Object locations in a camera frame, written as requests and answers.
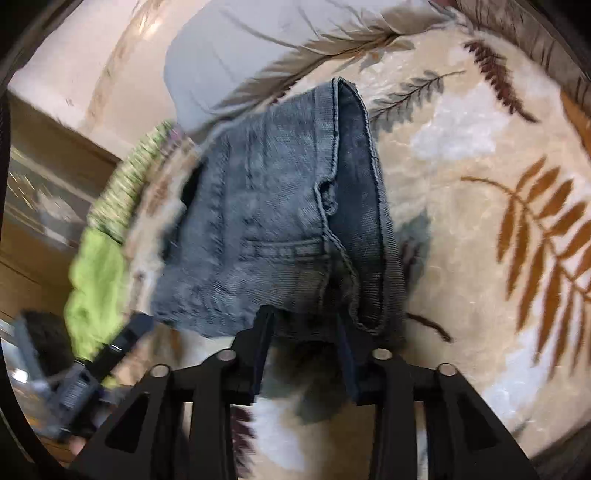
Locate striped floral sofa cushion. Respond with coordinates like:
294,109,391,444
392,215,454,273
455,0,591,139

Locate grey pillow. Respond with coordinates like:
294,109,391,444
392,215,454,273
164,0,444,134

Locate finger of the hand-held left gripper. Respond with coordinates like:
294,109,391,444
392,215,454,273
95,314,155,386

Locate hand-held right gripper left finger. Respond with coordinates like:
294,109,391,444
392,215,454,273
69,305,275,480

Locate grey-blue denim pants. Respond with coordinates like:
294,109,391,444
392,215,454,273
150,78,409,344

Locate leaf-print blanket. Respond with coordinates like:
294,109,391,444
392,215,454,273
124,9,591,480

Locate green patterned cloth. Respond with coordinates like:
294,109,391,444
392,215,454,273
88,120,178,245

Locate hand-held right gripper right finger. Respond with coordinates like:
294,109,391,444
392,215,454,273
335,314,541,480

